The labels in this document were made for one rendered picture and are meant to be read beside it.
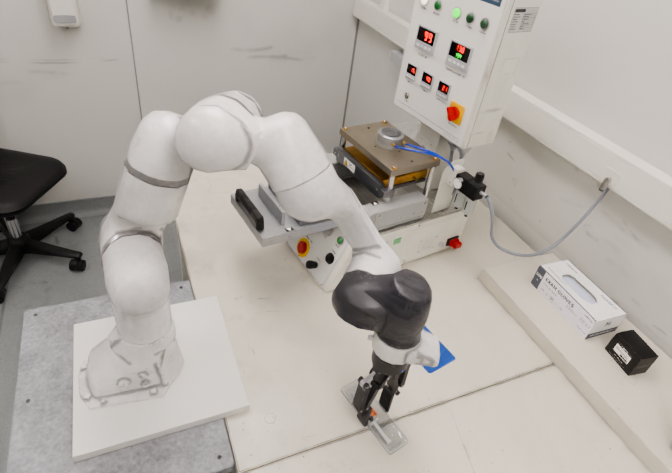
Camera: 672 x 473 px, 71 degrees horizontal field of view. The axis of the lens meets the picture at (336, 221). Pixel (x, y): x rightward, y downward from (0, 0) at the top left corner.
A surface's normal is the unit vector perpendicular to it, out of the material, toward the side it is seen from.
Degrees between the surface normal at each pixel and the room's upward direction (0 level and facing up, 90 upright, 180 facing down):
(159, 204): 89
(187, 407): 0
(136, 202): 79
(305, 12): 90
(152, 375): 90
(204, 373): 0
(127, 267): 20
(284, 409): 0
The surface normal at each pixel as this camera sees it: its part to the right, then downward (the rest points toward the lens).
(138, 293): 0.35, 0.27
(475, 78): -0.84, 0.23
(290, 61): 0.39, 0.59
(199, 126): -0.15, 0.00
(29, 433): 0.12, -0.80
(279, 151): -0.06, 0.19
